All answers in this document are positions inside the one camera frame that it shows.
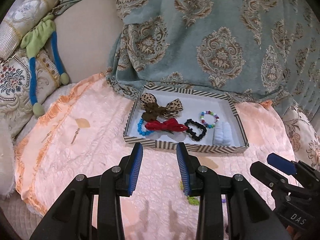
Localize pink satin quilted cover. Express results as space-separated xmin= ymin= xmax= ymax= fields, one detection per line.
xmin=15 ymin=74 xmax=295 ymax=239

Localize teal damask blanket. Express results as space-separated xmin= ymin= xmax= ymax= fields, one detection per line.
xmin=56 ymin=0 xmax=319 ymax=116

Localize black scrunchie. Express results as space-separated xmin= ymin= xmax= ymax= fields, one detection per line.
xmin=184 ymin=119 xmax=207 ymax=141

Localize beige pillow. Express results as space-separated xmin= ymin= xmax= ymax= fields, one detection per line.
xmin=54 ymin=0 xmax=123 ymax=83

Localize multicolour bead bracelet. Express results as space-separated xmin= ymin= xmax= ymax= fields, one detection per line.
xmin=199 ymin=109 xmax=220 ymax=129

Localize striped cardboard tray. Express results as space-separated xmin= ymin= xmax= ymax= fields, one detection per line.
xmin=123 ymin=86 xmax=249 ymax=154

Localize leopard print hair bow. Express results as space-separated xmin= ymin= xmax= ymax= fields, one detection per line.
xmin=140 ymin=93 xmax=183 ymax=122

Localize green blue plush toy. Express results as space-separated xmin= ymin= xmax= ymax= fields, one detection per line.
xmin=21 ymin=14 xmax=69 ymax=118

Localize blue bead bracelet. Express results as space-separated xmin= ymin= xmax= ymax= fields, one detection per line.
xmin=137 ymin=117 xmax=155 ymax=137

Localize white fluffy scrunchie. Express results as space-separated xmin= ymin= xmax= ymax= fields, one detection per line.
xmin=213 ymin=121 xmax=232 ymax=146

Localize red velvet hair bow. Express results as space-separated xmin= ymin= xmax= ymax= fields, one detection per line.
xmin=145 ymin=118 xmax=188 ymax=132

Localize cream bolster pillow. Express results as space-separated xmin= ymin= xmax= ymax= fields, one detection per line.
xmin=1 ymin=0 xmax=59 ymax=61

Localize green rainbow bead bracelet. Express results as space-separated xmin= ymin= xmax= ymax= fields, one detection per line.
xmin=178 ymin=180 xmax=201 ymax=206

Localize embroidered floral cushion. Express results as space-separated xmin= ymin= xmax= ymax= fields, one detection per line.
xmin=1 ymin=49 xmax=60 ymax=138

